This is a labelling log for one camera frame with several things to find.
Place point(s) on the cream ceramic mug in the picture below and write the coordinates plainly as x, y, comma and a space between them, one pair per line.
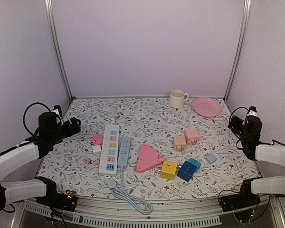
178, 98

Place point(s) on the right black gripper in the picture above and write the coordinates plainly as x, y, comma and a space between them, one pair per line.
235, 129

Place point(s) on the left aluminium frame post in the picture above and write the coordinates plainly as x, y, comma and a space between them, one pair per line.
56, 46

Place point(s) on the front aluminium rail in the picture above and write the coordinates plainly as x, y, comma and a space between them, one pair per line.
221, 211

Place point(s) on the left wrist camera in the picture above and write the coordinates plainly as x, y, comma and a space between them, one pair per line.
58, 111

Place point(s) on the beige cube socket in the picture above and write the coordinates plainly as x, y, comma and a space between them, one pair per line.
179, 143

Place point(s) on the dark blue cube socket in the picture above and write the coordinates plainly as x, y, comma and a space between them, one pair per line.
188, 168

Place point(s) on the right aluminium frame post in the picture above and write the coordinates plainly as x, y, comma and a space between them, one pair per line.
241, 40

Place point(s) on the aluminium frame post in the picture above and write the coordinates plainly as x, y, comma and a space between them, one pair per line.
241, 40
56, 46

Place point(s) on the white power strip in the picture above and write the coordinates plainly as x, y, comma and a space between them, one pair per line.
109, 152

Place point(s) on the small light blue adapter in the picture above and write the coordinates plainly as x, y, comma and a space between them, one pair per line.
210, 158

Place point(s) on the pink plate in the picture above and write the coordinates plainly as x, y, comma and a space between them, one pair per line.
206, 107

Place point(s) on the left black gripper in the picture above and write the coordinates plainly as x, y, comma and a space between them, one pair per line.
77, 127

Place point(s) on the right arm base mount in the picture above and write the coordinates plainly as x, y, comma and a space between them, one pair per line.
242, 199

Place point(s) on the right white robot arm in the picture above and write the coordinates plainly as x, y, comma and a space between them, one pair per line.
269, 156

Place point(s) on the pink power strip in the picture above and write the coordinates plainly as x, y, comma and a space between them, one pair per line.
148, 159

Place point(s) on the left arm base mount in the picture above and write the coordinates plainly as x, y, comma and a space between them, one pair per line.
64, 201

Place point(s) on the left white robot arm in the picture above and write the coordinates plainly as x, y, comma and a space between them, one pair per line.
15, 186

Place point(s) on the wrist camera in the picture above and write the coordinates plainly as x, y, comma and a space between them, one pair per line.
58, 111
251, 113

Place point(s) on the pink cube socket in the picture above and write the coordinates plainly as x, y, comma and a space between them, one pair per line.
191, 136

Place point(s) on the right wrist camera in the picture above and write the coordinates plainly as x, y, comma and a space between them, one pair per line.
251, 113

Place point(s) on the pink plug adapter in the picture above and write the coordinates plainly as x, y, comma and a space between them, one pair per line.
97, 140

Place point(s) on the yellow cube socket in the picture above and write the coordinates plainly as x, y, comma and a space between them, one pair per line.
168, 170

